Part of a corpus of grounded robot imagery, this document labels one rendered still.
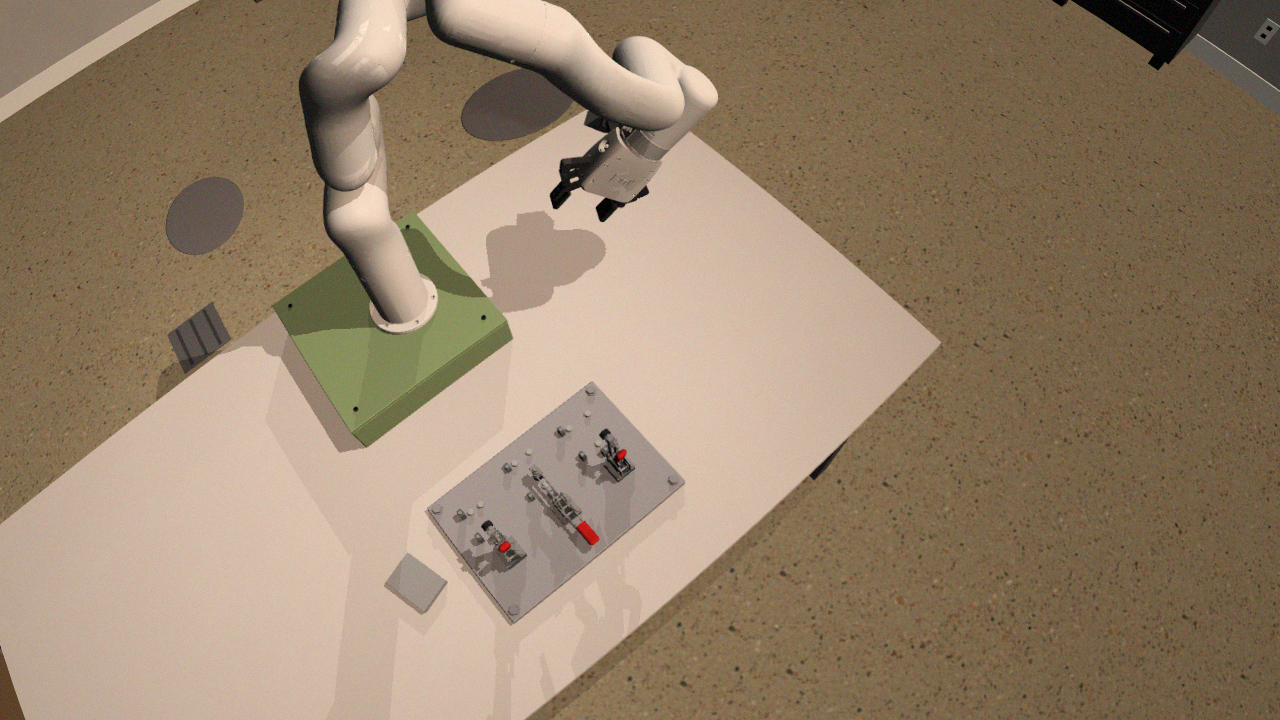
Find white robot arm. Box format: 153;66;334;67
300;0;718;334

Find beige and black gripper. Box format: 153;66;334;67
550;127;664;222

